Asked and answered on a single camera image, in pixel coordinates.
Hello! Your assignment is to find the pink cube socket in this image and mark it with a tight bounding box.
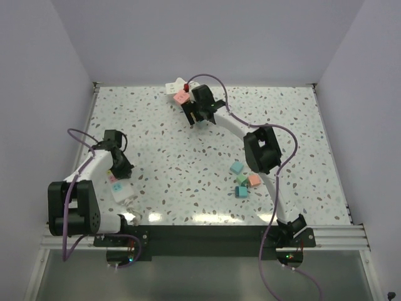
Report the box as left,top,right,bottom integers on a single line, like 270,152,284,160
173,90,190,105

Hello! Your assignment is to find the white power strip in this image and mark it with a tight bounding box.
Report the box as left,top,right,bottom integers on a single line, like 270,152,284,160
107,170,134,204

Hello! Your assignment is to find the light cyan charger plug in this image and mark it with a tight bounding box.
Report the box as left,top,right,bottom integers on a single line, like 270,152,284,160
230,161,244,175

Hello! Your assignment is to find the green charger plug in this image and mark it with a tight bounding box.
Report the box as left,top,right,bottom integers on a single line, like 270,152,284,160
236,174,249,187

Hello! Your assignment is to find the salmon pink charger plug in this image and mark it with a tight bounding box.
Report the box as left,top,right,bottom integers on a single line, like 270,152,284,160
247,174,261,187

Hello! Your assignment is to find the teal blue charger plug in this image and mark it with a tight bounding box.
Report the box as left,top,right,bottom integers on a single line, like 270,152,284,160
234,186,248,198

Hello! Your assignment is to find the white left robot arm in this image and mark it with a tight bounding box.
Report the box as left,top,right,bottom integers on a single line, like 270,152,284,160
48,130,134,246

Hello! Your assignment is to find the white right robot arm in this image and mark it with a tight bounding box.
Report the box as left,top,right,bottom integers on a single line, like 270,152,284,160
181,83,307,246

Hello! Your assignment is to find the white socket adapter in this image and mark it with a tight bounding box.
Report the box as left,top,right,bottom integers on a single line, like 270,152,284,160
165,77,187,95

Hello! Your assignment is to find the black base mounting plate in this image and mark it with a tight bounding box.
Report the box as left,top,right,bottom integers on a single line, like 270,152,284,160
93,235,305,263

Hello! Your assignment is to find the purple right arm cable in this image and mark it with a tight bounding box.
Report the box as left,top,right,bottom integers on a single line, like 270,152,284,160
184,73,323,301

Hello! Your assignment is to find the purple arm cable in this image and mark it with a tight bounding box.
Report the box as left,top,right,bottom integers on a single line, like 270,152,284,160
61,127,143,269
184,73,323,301

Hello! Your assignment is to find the white coiled power cord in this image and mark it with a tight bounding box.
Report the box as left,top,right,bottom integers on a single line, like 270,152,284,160
120,200,143,226

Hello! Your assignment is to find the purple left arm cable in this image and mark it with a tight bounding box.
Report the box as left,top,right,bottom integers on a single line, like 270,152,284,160
61,127,143,269

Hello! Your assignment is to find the aluminium frame rail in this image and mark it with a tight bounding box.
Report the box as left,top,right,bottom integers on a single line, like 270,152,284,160
40,223,370,250

